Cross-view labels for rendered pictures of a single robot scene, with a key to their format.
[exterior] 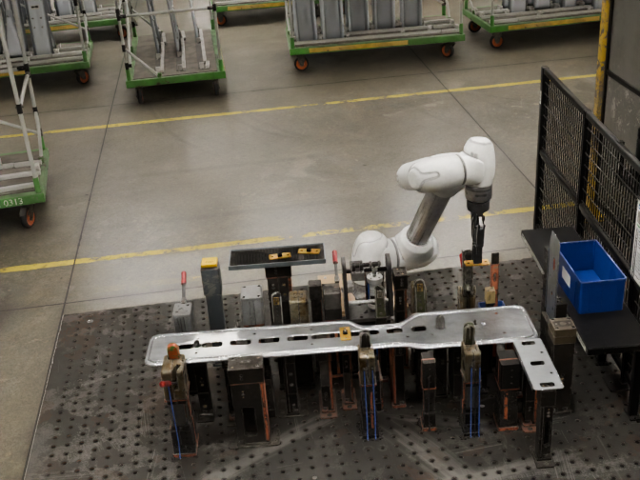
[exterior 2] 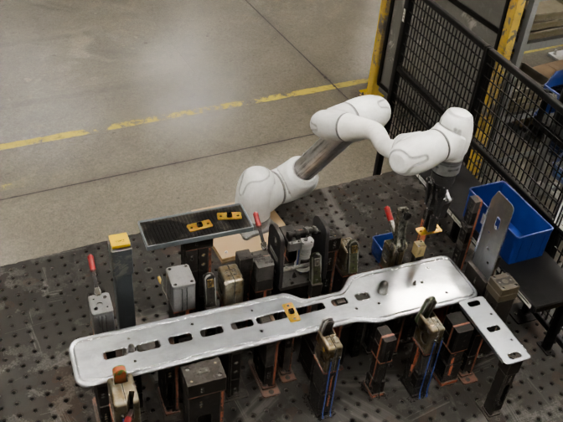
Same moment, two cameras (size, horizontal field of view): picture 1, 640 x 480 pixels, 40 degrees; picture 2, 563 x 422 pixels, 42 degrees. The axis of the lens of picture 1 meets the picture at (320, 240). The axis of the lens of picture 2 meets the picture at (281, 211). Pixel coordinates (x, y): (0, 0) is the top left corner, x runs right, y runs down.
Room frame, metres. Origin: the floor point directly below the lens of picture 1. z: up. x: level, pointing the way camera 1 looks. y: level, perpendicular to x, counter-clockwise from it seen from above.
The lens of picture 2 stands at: (1.15, 0.67, 2.78)
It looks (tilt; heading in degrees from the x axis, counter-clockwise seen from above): 39 degrees down; 336
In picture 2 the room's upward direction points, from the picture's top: 5 degrees clockwise
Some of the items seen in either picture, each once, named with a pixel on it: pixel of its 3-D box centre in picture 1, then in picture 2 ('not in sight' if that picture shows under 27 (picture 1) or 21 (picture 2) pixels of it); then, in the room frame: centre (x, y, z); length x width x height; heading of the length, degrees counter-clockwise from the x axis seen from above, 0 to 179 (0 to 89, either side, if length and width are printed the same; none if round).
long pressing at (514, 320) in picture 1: (339, 336); (286, 316); (2.67, -0.05, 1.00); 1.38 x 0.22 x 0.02; 91
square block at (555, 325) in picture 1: (559, 367); (492, 316); (2.56, -0.81, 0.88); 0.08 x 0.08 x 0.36; 1
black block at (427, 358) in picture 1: (429, 392); (380, 362); (2.51, -0.34, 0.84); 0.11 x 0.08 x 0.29; 1
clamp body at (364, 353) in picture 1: (368, 390); (324, 373); (2.51, -0.13, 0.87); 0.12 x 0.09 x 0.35; 1
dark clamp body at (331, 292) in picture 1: (334, 330); (260, 297); (2.88, -0.03, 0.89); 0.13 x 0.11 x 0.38; 1
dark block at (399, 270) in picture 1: (401, 318); (324, 275); (2.90, -0.29, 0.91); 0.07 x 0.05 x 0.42; 1
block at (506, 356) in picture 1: (506, 390); (450, 348); (2.50, -0.61, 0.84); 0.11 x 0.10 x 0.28; 1
